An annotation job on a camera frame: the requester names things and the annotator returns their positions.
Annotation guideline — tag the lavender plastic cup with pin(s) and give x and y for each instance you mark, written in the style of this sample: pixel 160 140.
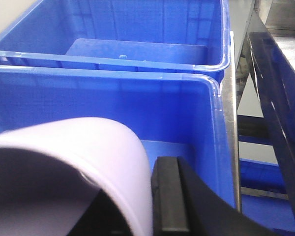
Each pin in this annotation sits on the lavender plastic cup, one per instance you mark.
pixel 50 173

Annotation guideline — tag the metal shelf with blue bins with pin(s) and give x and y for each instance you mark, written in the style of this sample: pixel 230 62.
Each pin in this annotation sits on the metal shelf with blue bins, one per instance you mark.
pixel 265 42

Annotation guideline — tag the far blue plastic bin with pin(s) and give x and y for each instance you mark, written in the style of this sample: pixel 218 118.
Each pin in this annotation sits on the far blue plastic bin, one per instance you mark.
pixel 175 36

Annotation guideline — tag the near blue plastic bin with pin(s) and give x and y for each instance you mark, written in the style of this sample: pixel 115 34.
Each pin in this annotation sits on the near blue plastic bin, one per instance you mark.
pixel 173 114

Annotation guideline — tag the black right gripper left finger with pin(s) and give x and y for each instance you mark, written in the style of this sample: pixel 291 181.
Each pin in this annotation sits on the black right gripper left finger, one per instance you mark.
pixel 102 218

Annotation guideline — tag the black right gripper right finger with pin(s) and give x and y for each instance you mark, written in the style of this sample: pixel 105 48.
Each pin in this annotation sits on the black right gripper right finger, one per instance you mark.
pixel 183 205

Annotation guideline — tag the blue plastic bin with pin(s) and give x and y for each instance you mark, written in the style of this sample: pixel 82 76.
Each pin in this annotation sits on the blue plastic bin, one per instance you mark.
pixel 175 36
pixel 173 114

